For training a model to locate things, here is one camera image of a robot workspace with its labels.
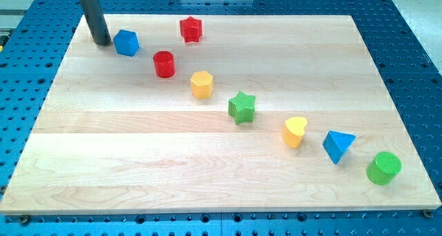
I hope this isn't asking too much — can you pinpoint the light wooden board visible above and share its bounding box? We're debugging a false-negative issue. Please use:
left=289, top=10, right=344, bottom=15
left=1, top=14, right=441, bottom=215

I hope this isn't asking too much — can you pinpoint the red star block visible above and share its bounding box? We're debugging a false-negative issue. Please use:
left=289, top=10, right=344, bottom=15
left=180, top=16, right=203, bottom=43

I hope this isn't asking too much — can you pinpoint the red cylinder block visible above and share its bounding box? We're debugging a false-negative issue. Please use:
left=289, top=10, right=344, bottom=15
left=153, top=51, right=175, bottom=78

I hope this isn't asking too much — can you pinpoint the green star block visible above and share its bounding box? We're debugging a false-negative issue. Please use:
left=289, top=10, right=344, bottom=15
left=228, top=91, right=256, bottom=124

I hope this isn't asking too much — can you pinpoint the green cylinder block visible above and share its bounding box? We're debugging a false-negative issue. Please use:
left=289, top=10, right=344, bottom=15
left=365, top=151, right=402, bottom=186

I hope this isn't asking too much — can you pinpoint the blue triangle block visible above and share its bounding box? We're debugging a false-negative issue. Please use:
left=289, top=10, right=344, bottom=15
left=323, top=130, right=356, bottom=164

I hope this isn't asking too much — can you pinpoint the blue cube block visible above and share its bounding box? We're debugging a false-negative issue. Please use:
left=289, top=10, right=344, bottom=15
left=113, top=30, right=139, bottom=57

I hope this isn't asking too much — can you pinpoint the yellow heart block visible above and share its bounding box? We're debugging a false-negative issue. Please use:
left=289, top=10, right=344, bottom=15
left=281, top=117, right=308, bottom=149

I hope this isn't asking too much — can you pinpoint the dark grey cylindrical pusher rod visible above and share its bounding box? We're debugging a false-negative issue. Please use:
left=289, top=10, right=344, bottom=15
left=79, top=0, right=111, bottom=46

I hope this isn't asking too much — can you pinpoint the yellow hexagon block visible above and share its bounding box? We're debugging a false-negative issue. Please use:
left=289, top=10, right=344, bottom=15
left=191, top=71, right=213, bottom=99

